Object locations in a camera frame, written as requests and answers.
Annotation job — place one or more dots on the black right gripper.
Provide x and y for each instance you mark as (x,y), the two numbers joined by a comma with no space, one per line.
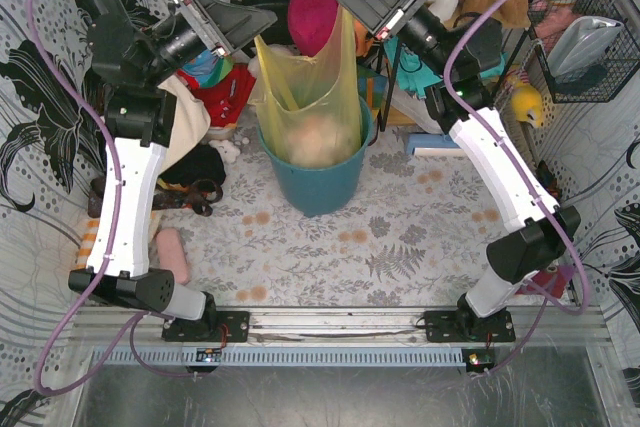
(400,9)

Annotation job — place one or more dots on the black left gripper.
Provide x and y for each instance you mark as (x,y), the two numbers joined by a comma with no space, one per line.
(201,19)

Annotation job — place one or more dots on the yellow-green trash bag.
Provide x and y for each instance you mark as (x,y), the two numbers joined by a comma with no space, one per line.
(308,108)

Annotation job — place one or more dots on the teal plastic trash bin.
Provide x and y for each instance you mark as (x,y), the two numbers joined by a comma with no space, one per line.
(316,192)

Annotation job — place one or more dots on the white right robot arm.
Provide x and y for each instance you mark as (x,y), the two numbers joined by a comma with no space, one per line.
(539,231)

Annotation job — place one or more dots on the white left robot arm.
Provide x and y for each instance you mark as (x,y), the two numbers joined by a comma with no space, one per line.
(139,117)

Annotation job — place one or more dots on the colourful striped bag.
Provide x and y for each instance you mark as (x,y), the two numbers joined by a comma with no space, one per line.
(207,70)

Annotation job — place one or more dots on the magenta fabric bag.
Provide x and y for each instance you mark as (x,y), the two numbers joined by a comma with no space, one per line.
(310,24)

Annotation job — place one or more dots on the red fabric bag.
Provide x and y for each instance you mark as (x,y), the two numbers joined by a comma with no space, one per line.
(224,101)

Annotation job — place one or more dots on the cream canvas tote bag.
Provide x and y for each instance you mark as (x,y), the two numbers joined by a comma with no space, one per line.
(191,121)

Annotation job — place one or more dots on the dark brown leather bag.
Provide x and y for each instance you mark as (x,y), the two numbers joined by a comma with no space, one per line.
(199,197)

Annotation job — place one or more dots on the orange plush toy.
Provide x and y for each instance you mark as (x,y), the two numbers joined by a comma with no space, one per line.
(363,39)

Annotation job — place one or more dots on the teal folded cloth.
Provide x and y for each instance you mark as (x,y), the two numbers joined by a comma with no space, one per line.
(413,76)

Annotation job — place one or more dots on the yellow plush duck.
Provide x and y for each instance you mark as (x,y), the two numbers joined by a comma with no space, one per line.
(525,100)

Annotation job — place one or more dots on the silver foil pouch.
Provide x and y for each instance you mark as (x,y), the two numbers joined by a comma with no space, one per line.
(582,43)

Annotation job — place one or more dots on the pink rolled towel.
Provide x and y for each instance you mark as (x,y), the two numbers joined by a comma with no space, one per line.
(171,255)

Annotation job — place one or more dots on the black orange toy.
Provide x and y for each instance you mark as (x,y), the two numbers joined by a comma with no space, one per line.
(547,179)

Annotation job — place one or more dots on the orange white checked cloth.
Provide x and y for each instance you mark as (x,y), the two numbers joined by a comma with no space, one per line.
(87,242)

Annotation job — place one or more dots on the blue handled mop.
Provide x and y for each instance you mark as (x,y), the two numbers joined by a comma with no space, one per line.
(439,145)

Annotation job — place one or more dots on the black wire basket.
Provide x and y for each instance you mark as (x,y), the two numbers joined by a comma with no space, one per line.
(599,82)

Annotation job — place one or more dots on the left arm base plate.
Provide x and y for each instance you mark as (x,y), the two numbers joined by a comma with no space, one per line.
(235,324)

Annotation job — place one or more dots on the aluminium mounting rail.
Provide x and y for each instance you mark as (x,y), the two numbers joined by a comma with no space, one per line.
(350,327)

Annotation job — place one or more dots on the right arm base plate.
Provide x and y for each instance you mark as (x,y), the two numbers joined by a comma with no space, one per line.
(450,326)

